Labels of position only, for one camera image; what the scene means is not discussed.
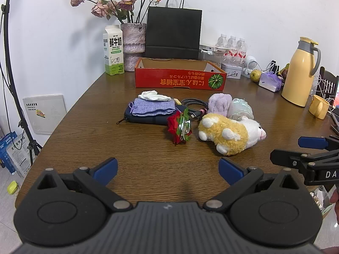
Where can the black paper bag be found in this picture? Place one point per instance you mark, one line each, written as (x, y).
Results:
(172, 31)

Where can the clear plastic food container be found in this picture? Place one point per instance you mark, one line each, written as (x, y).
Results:
(212, 59)

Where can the white tin box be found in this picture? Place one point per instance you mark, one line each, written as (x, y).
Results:
(233, 71)

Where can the red artificial rose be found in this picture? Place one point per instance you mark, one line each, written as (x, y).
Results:
(173, 125)

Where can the person's right hand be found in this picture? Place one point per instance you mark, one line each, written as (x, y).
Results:
(335, 203)

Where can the white wall panel box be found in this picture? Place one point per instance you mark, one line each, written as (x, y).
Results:
(50, 113)

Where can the clear water bottle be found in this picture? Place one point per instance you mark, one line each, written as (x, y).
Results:
(232, 42)
(241, 47)
(222, 41)

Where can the purple tissue pack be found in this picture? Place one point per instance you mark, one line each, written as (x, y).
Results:
(270, 82)

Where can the yellow cup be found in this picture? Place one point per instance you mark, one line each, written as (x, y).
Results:
(319, 107)

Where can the dark snack packet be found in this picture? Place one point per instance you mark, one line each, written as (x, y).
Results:
(284, 71)

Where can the white printed bag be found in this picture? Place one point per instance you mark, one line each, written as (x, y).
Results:
(22, 156)

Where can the red cardboard box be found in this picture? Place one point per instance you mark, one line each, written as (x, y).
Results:
(172, 80)

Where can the yellow thermos jug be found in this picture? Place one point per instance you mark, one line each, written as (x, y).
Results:
(299, 79)

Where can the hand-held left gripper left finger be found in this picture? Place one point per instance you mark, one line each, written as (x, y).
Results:
(107, 169)

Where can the white flat box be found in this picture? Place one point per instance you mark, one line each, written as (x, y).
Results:
(212, 48)

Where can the green apple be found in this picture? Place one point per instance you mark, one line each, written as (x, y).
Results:
(255, 75)

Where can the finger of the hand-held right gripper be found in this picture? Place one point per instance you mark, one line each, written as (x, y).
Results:
(312, 142)
(283, 156)

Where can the iridescent plastic bag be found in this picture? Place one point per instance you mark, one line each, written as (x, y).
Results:
(241, 108)

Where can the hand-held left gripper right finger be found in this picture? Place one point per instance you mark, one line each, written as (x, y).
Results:
(229, 169)

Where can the purple fluffy cloth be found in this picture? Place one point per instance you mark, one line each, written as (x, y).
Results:
(218, 104)

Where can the green and white milk carton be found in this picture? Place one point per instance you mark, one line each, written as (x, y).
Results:
(114, 53)

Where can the white tissue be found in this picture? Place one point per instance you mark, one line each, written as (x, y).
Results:
(151, 95)

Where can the white plastic bag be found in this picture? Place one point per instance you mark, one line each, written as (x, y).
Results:
(320, 198)

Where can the navy zip pouch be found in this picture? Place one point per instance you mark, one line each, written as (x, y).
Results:
(148, 119)

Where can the dark wooden chair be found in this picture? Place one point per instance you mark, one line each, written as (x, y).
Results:
(328, 80)

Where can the yellow and white plush sheep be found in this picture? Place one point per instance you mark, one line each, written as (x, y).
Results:
(230, 135)

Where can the black light stand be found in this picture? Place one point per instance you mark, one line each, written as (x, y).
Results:
(31, 145)

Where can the yellow-green small container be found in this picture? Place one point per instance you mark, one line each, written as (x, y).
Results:
(12, 187)

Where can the blue and white bag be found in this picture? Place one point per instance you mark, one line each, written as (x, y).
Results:
(5, 153)

